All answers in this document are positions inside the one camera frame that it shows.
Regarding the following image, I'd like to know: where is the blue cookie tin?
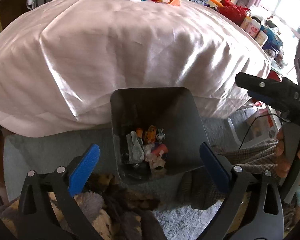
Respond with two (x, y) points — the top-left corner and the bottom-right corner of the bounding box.
(262, 41), (278, 59)

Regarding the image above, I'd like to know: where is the pink satin tablecloth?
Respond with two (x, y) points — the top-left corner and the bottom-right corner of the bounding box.
(0, 0), (271, 137)

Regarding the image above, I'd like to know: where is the red plastic basket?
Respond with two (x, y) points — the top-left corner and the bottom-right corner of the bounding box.
(218, 0), (250, 25)

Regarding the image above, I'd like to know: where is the person right hand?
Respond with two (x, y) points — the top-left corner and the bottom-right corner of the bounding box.
(275, 129), (300, 184)

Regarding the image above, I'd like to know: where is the silver foil wrapper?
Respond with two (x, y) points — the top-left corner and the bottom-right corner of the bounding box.
(156, 128), (166, 142)
(126, 131), (145, 164)

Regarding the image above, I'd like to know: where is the pink ribbed cup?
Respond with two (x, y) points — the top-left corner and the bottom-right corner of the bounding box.
(151, 144), (168, 157)

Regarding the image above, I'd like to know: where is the orange candy tube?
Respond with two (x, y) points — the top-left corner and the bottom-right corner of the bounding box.
(136, 128), (143, 138)

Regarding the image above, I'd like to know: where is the dark grey trash bin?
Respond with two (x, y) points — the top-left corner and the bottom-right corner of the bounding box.
(110, 87), (208, 185)

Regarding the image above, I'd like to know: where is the white pink-label bottle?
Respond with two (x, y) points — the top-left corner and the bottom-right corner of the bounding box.
(245, 19), (261, 38)

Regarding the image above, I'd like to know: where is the orange handle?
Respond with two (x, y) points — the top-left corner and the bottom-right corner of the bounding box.
(210, 0), (223, 7)

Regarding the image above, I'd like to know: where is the white tissue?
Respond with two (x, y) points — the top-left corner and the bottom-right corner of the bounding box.
(144, 144), (166, 170)

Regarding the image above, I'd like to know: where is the orange foil wrapper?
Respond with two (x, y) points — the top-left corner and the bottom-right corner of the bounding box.
(143, 125), (157, 145)

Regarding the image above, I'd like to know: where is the white orange-label bottle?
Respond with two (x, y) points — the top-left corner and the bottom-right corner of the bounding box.
(255, 30), (268, 47)

